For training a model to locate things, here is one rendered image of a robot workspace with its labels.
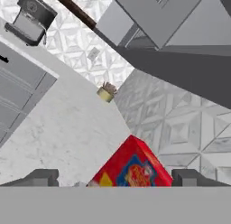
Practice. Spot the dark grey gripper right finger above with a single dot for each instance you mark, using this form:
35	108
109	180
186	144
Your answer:
188	177

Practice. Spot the grey coffee machine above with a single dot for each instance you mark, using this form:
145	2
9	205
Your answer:
31	20

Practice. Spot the dark brown wooden shelf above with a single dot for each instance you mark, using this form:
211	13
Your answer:
75	8

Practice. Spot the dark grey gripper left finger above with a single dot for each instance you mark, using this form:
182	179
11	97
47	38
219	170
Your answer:
42	177

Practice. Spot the small potted plant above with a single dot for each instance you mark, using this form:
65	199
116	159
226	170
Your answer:
107	91

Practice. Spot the grey base cabinet drawers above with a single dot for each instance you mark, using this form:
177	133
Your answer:
18	89

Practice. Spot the red food box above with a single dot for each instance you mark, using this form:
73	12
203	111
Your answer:
132	167

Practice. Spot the white wall socket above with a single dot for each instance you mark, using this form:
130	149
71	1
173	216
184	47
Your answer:
93	54

